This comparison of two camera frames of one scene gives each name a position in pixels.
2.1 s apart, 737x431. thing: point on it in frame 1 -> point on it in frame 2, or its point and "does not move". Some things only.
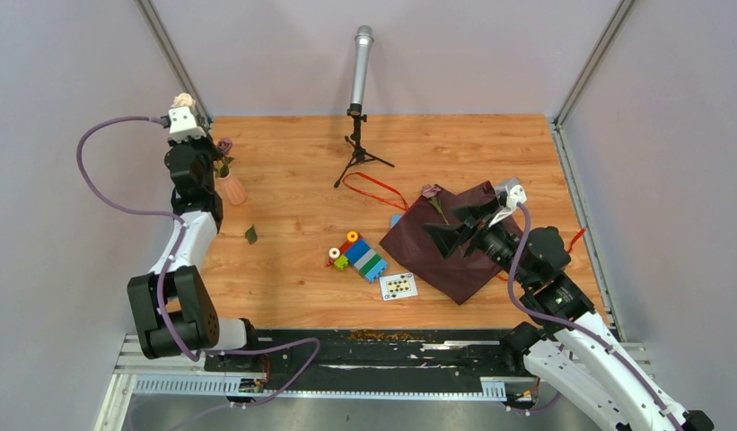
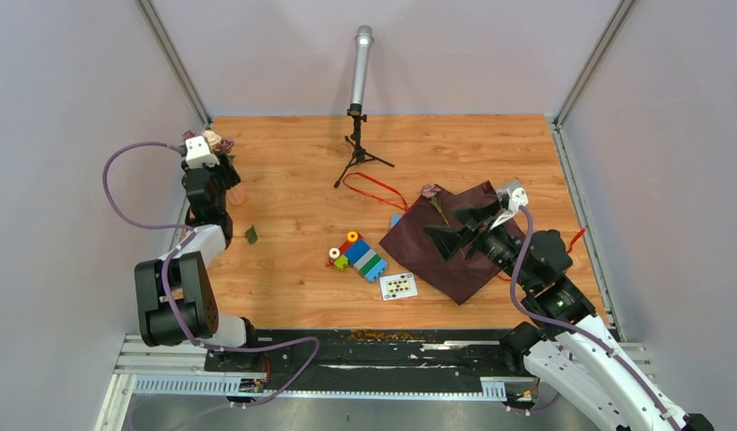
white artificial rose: [183, 99] -> [212, 137]
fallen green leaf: [251, 234] does not move
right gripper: [447, 237] does not move
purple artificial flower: [429, 191] does not move
